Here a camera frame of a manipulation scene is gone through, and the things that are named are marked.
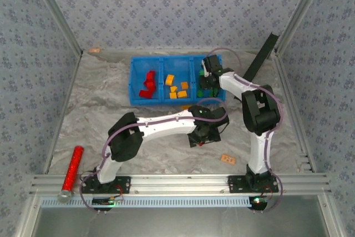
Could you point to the yellow lego brick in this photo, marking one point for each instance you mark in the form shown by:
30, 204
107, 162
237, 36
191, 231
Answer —
169, 79
182, 94
186, 107
174, 89
184, 85
172, 95

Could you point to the large red lego brick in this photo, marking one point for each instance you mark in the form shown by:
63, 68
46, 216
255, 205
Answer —
152, 92

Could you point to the long red lego brick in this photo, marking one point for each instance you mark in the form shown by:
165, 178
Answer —
149, 83

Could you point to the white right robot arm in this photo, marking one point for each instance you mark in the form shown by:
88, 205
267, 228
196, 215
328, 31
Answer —
256, 148

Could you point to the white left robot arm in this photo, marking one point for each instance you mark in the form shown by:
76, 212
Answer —
166, 127

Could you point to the orange waffle block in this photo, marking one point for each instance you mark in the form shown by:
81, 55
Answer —
228, 159

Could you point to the blue three-compartment plastic bin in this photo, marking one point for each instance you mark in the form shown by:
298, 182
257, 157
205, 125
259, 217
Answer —
177, 63

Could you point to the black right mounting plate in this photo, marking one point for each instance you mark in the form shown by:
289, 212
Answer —
237, 184

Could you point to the black mounting plate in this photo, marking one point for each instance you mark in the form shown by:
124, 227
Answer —
237, 184
122, 184

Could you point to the long black channel bar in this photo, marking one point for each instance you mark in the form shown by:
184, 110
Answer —
263, 51

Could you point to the right circuit board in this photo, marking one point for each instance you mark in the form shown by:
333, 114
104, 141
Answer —
258, 200

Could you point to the circuit board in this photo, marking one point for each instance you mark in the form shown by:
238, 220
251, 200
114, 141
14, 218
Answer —
258, 200
104, 201

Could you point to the grey metal shelf panel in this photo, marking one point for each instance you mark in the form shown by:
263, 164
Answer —
180, 223

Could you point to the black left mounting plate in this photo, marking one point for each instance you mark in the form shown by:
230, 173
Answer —
122, 184

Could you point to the left circuit board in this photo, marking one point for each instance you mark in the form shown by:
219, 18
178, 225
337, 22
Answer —
104, 201

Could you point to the small orange tag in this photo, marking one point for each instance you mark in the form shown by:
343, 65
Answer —
94, 50

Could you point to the red glitter tube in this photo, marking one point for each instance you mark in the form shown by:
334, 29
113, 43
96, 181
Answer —
72, 171

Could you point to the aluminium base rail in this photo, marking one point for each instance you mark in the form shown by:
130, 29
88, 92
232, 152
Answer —
177, 184

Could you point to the aluminium right side rail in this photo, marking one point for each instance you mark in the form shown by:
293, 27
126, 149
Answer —
288, 87

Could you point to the aluminium right frame post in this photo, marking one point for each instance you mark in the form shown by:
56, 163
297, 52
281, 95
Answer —
302, 12

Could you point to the aluminium frame post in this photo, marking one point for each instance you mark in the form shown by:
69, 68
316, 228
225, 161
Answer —
55, 12
302, 12

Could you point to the aluminium left side rail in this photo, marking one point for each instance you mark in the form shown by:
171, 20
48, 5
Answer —
62, 115

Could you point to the aluminium left frame post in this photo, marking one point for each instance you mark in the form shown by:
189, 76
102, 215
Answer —
55, 12

